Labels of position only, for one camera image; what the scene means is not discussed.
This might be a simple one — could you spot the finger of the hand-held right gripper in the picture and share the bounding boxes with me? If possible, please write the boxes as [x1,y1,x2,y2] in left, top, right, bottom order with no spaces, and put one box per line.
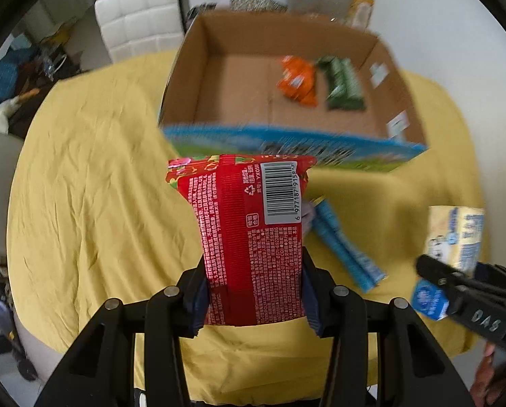
[415,253,479,291]
[474,262,506,294]

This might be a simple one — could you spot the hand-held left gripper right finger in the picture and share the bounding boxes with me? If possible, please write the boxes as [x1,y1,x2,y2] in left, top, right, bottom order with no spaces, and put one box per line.
[301,249,478,407]

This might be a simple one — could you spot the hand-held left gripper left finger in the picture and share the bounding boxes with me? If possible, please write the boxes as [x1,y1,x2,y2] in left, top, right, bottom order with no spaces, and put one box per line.
[36,258,208,407]

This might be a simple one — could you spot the pale yellow packet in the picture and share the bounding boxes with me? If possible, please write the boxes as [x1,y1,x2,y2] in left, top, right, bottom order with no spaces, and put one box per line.
[423,205,487,277]

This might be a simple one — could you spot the red snack packet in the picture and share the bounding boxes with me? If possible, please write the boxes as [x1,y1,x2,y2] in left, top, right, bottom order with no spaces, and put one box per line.
[166,155,317,328]

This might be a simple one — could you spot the cardboard box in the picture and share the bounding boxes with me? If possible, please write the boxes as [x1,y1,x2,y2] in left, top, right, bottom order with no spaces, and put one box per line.
[157,8,428,174]

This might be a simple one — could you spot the person's right hand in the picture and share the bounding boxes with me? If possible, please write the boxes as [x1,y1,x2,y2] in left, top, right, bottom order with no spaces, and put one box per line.
[469,341,506,407]

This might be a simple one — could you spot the small blue packet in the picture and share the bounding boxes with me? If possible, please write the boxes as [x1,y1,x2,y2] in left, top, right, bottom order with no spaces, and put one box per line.
[411,279,449,320]

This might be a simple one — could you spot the long blue packet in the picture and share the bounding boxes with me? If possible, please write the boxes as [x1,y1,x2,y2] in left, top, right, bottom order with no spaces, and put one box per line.
[311,198,386,293]

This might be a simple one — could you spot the purple packet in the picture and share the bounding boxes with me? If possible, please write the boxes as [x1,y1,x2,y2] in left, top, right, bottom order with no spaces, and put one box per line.
[301,201,318,238]

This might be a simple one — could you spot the yellow tablecloth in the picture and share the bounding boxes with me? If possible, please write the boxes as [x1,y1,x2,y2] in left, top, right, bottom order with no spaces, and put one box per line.
[6,50,487,405]

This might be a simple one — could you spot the green snack packet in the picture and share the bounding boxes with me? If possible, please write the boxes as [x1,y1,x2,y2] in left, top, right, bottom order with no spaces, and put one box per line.
[314,55,367,113]

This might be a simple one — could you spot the orange snack packet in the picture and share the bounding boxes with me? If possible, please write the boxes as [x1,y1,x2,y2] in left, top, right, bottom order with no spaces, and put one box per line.
[277,55,320,107]

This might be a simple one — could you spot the yellow bag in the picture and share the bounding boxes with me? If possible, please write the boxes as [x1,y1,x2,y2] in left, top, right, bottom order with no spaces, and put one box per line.
[345,0,375,29]

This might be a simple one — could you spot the white cloth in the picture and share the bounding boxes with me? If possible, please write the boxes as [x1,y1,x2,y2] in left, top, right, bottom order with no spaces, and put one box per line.
[0,95,22,137]

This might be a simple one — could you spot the white padded chair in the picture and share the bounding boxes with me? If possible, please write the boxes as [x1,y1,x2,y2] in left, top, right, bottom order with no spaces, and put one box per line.
[94,0,191,65]

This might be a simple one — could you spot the blue cloth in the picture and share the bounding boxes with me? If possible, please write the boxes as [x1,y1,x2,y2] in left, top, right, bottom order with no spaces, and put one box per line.
[0,46,38,116]

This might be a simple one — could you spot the speckled cloth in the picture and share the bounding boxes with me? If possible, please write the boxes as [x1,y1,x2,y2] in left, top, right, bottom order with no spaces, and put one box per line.
[229,0,288,14]

